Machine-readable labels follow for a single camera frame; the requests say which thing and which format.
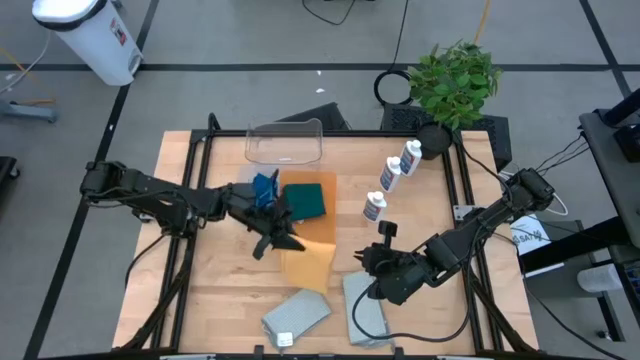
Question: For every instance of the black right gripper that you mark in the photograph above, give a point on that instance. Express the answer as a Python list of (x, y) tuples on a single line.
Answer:
[(400, 275)]

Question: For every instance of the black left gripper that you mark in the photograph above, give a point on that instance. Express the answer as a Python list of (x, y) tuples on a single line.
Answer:
[(250, 205)]

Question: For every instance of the white plastic restorer bottle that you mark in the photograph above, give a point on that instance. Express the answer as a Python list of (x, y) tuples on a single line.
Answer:
[(410, 159), (389, 175), (373, 207)]

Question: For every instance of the dark green cloth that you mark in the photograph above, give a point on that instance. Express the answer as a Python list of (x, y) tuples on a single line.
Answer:
[(306, 202)]

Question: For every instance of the gray waffle towel with tag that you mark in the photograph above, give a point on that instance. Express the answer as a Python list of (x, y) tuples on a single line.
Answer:
[(297, 316)]

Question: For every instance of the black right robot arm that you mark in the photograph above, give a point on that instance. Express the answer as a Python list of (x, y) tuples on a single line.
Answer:
[(475, 225)]

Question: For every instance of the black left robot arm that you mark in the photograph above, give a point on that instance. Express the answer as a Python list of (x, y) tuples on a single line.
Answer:
[(150, 192)]

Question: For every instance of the large clear plastic bin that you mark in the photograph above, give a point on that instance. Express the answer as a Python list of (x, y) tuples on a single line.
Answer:
[(285, 145)]

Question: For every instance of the black flat panel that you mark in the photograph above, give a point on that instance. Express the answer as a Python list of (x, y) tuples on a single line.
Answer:
[(320, 117)]

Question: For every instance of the black plastic clamp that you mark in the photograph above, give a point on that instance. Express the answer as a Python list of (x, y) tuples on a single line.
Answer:
[(258, 352), (398, 353)]

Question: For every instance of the white printed label sheet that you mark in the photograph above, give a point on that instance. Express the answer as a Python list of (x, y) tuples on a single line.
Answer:
[(530, 240)]

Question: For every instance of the black perforated computer case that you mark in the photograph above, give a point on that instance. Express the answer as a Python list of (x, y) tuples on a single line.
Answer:
[(495, 140)]

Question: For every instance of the green potted plant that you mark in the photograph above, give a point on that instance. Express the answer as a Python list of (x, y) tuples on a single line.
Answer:
[(452, 82)]

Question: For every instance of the gray side desk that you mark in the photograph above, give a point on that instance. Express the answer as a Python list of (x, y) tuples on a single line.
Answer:
[(605, 165)]

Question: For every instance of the black desktop device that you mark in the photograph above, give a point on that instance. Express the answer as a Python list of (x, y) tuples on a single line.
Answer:
[(629, 142)]

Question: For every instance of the white pedal trash can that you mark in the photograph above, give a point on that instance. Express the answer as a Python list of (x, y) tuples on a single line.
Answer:
[(90, 40)]

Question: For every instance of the gray chair base leg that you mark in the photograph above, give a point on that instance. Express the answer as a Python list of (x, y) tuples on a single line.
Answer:
[(30, 111)]

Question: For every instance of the gray metal base plate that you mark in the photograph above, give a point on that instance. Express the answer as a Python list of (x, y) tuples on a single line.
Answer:
[(465, 212)]

